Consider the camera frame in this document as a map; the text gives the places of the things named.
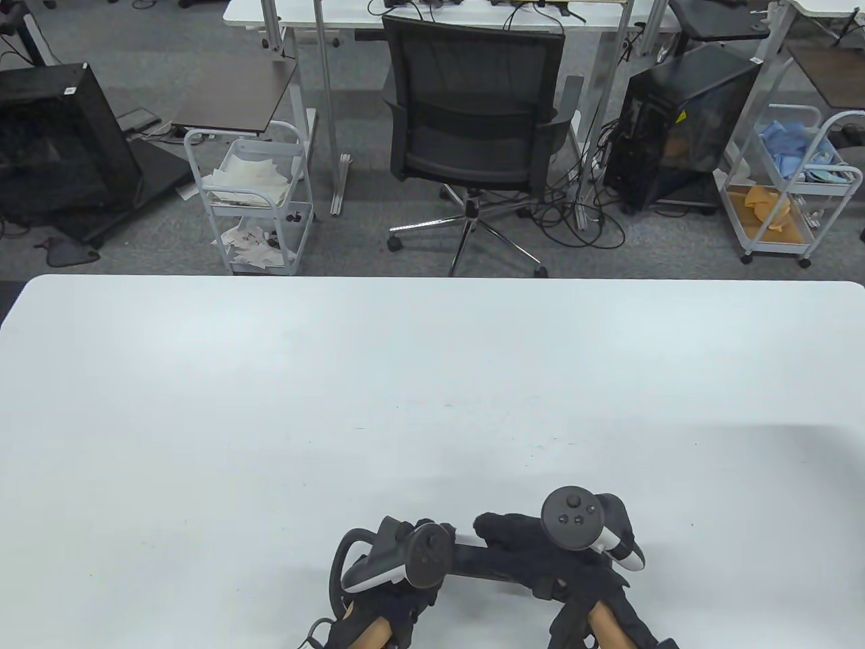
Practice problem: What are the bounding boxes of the person's left forearm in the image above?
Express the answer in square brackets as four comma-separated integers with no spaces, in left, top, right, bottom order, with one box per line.
[340,602,394,649]

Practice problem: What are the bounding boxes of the right hand tracking controller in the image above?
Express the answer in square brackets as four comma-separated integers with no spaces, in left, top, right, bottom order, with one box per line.
[541,487,646,574]

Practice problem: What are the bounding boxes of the printed crumpled paper sheets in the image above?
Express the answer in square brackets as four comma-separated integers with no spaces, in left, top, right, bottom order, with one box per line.
[220,220,285,268]

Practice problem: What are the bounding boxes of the black computer tower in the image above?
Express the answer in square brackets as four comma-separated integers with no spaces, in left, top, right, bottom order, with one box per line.
[603,44,761,214]

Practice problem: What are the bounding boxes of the black mesh cabinet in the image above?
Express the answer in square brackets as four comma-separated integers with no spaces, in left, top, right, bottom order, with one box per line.
[0,63,144,234]

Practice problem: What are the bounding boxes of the brown side table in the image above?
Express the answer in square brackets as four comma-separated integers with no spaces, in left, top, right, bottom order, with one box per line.
[170,57,299,136]

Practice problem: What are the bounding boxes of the left hand tracking controller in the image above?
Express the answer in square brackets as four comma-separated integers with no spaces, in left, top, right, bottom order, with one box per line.
[329,515,457,597]

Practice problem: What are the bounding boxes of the black remote control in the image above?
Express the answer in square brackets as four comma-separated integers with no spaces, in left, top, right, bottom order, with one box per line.
[446,534,541,585]

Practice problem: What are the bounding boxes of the person's right hand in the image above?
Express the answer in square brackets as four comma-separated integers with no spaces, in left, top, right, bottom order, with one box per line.
[473,512,633,609]

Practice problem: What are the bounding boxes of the white cart with cloths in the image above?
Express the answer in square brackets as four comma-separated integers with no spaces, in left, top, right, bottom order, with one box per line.
[714,105,864,269]

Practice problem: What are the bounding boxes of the dark brown small table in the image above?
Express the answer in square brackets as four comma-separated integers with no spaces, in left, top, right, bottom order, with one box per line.
[787,44,865,110]

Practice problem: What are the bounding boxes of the black small table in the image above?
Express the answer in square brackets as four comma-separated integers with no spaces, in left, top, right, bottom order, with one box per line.
[669,0,771,40]

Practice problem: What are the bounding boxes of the white background desk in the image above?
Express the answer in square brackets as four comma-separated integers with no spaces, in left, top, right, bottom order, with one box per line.
[223,0,683,231]

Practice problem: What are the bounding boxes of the orange cloth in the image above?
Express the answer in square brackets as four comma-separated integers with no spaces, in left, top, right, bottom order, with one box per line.
[743,186,798,234]

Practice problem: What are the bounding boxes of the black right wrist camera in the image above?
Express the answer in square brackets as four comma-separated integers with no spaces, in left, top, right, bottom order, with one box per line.
[549,595,595,649]

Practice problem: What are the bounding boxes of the person's right forearm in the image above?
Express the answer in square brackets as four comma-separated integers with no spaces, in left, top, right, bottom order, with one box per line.
[587,604,636,649]

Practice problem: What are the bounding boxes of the hand tracking controller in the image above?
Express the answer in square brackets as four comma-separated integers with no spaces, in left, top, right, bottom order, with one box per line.
[329,515,457,597]
[541,487,646,574]

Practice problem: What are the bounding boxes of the person's left hand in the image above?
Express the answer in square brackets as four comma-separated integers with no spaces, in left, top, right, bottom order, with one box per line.
[324,518,443,649]

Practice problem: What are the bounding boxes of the black floor bracket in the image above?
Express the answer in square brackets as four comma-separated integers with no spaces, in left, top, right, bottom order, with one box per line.
[35,238,101,266]

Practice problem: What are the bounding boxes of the black floor cable tangle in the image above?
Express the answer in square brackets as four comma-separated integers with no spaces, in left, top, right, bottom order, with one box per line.
[527,122,626,247]

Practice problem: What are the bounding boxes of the silver aluminium post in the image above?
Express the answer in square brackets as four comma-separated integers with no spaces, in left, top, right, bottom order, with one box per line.
[576,0,639,231]
[315,0,353,217]

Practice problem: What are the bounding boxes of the white crumpled paper sheets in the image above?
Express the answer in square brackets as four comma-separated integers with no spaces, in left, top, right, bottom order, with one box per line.
[201,154,298,203]

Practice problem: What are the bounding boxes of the black mesh office chair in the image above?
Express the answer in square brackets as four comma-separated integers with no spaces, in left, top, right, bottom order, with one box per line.
[380,15,585,278]

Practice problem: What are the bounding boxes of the white cart with papers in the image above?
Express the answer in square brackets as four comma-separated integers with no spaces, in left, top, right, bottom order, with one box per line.
[184,122,316,277]

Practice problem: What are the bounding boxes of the black flat floor base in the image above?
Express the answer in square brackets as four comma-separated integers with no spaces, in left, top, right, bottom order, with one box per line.
[81,139,197,247]

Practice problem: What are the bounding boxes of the light blue cloth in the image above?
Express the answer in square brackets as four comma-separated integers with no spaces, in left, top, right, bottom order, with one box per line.
[757,120,854,183]

